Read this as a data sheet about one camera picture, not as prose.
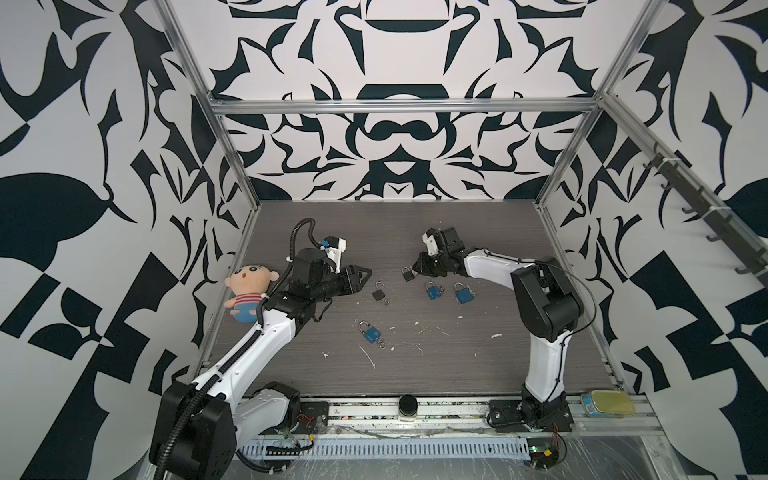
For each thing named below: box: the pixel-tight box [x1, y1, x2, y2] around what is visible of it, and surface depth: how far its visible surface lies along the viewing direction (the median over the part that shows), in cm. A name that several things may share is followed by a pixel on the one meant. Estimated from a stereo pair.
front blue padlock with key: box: [358, 320, 385, 349], surface depth 89 cm
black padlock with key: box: [401, 266, 418, 282], surface depth 101 cm
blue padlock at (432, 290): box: [425, 280, 443, 301], surface depth 98 cm
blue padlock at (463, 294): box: [453, 282, 475, 304], surface depth 98 cm
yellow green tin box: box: [581, 390, 635, 418], surface depth 74 cm
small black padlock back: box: [372, 281, 386, 301], surface depth 98 cm
